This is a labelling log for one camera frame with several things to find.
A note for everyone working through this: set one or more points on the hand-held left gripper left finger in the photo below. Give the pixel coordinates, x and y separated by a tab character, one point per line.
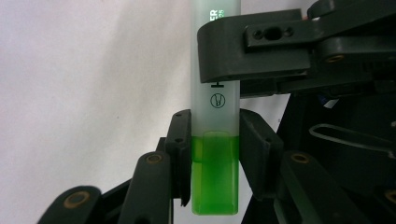
180	155

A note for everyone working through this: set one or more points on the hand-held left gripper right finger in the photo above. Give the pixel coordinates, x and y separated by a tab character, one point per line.
261	155

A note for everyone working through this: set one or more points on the green highlighter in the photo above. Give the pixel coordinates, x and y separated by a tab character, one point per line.
214	174

